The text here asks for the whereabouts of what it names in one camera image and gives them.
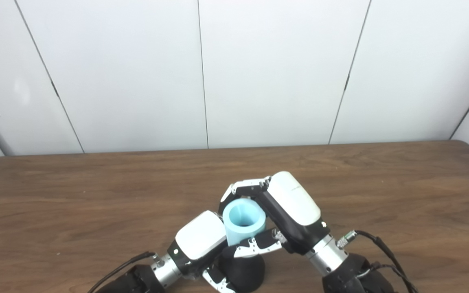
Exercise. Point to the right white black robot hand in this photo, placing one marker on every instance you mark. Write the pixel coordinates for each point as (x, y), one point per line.
(293, 203)

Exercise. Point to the light blue cylinder cup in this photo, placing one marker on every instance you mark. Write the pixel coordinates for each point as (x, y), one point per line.
(244, 228)

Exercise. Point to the black flared nozzle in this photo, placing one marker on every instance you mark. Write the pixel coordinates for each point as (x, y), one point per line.
(244, 272)

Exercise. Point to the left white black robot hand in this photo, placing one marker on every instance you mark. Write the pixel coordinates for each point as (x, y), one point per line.
(200, 238)

